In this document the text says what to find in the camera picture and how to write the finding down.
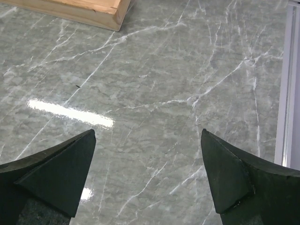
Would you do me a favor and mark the wooden drying rack stand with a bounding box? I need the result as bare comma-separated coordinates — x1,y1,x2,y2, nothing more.
1,0,130,31

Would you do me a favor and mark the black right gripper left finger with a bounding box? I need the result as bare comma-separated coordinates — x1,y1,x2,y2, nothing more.
0,129,96,225

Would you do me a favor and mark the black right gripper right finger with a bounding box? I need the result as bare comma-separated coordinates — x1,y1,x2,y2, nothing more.
201,129,300,225

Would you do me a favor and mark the aluminium table rail frame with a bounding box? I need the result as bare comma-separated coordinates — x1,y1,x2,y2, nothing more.
274,0,300,170

